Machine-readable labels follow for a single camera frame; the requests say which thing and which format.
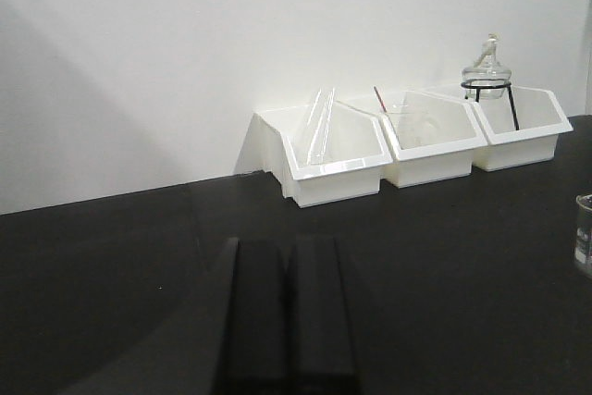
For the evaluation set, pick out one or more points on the clear glass tube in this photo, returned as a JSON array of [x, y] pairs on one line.
[[316, 125]]

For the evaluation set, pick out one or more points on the black wire tripod stand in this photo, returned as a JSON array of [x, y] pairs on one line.
[[511, 103]]

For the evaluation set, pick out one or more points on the white storage bin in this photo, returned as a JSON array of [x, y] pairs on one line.
[[541, 121], [356, 147], [449, 158]]

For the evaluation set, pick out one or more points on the white right storage bin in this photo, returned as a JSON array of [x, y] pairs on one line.
[[541, 121]]

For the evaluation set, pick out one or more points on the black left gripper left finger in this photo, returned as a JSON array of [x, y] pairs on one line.
[[255, 344]]

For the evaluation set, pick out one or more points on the red thin stirring rod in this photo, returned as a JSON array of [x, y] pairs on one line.
[[380, 100]]

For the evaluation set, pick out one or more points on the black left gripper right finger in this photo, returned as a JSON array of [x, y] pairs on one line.
[[320, 354]]

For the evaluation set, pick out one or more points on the white left storage bin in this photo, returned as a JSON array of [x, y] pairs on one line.
[[356, 147]]

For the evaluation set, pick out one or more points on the white middle storage bin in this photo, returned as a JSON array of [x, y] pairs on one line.
[[449, 158]]

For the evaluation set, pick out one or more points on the clear glass beaker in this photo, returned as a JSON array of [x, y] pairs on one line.
[[582, 247]]

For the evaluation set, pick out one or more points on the glass alcohol lamp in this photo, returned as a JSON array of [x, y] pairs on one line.
[[486, 77]]

